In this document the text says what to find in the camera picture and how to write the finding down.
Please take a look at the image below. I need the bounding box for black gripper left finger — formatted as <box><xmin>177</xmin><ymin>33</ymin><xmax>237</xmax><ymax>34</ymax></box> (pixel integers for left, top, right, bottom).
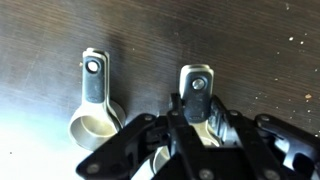
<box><xmin>75</xmin><ymin>93</ymin><xmax>205</xmax><ymax>180</ymax></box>

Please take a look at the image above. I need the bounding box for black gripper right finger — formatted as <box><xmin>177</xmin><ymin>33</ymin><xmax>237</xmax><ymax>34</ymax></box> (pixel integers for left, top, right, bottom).
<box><xmin>209</xmin><ymin>95</ymin><xmax>320</xmax><ymax>180</ymax></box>

